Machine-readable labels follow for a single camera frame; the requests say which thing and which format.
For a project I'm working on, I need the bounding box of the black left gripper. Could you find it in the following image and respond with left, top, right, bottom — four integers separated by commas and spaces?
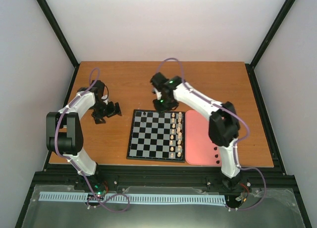
91, 101, 122, 124

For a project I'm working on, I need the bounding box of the black and white chessboard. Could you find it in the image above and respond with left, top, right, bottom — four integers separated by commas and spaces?
126, 109, 185, 163

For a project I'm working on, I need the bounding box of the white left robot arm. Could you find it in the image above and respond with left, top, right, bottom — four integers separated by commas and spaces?
46, 80, 122, 190

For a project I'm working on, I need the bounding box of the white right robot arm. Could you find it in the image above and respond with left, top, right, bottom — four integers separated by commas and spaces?
150, 72, 242, 191

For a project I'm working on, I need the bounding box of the pink plastic tray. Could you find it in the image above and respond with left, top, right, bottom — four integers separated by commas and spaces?
185, 110, 221, 167

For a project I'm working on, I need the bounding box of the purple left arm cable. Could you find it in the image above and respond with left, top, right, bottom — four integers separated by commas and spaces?
53, 67, 131, 213

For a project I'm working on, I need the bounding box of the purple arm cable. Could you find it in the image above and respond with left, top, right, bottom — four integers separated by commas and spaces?
53, 67, 131, 213
156, 56, 267, 212

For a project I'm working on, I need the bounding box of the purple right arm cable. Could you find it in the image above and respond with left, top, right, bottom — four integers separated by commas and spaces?
156, 56, 267, 212

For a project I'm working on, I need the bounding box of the light blue cable duct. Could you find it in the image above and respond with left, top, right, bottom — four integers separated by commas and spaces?
38, 191, 226, 206

